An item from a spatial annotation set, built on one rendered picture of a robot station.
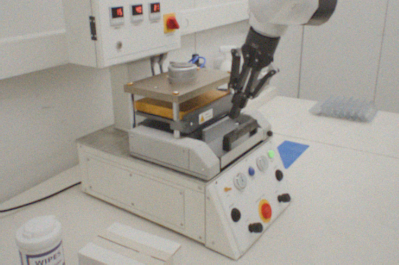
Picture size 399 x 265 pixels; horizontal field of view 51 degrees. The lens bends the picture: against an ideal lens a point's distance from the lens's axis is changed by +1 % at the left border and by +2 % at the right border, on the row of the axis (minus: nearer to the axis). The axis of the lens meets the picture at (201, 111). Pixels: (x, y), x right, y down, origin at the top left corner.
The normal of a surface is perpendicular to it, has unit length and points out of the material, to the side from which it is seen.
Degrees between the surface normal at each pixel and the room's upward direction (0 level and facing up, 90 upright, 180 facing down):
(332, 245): 0
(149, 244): 2
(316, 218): 0
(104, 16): 90
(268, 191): 65
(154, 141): 90
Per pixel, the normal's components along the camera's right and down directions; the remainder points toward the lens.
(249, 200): 0.74, -0.23
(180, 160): -0.57, 0.28
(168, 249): -0.04, -0.94
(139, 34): 0.82, 0.18
